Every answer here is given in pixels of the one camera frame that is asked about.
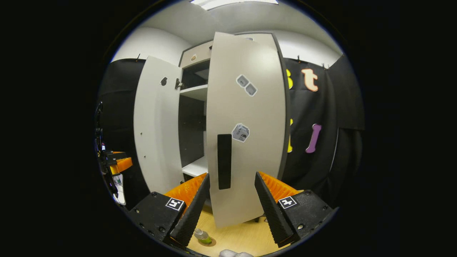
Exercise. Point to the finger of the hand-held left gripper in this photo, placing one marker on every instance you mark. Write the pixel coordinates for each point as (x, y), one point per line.
(123, 165)

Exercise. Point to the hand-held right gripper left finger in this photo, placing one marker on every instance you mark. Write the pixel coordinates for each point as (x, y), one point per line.
(191, 214)

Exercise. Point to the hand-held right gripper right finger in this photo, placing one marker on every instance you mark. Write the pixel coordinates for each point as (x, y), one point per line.
(273, 214)

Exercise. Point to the clear bottle green label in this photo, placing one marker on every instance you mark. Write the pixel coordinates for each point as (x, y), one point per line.
(204, 238)

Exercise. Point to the round wooden coaster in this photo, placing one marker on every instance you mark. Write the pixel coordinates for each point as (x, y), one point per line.
(213, 243)

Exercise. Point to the grey cabinet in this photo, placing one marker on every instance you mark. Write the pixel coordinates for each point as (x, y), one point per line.
(192, 125)

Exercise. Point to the deep white cabinet shelf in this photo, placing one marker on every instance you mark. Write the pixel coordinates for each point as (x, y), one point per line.
(196, 167)

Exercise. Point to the narrow white cabinet shelf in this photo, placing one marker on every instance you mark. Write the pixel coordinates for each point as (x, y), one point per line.
(194, 92)

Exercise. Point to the grey cabinet drawer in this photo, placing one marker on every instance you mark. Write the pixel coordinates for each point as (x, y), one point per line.
(200, 53)

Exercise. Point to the black backdrop cloth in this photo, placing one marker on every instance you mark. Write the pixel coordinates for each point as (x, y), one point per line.
(339, 160)

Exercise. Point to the large ceiling light panel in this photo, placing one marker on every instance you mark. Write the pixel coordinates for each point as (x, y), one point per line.
(232, 3)

